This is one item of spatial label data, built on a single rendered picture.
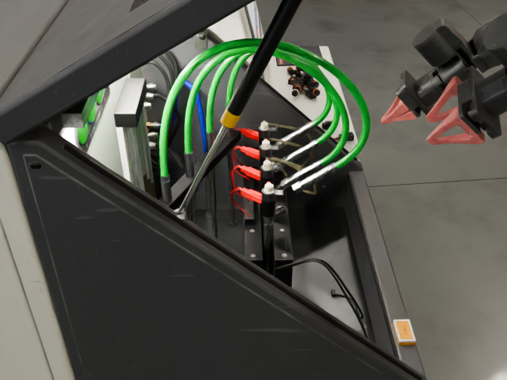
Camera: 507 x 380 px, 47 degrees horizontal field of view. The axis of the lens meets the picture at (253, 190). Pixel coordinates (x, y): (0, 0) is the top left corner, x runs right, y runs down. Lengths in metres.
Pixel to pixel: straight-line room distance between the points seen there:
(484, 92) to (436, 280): 1.82
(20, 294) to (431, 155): 2.83
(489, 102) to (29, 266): 0.67
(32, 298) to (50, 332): 0.07
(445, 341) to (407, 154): 1.33
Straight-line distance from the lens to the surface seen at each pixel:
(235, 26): 1.35
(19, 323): 0.92
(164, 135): 1.07
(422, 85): 1.18
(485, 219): 3.05
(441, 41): 1.14
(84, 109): 0.78
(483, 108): 0.89
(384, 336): 1.19
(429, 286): 2.61
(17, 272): 0.85
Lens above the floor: 1.80
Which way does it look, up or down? 36 degrees down
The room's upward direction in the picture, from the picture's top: straight up
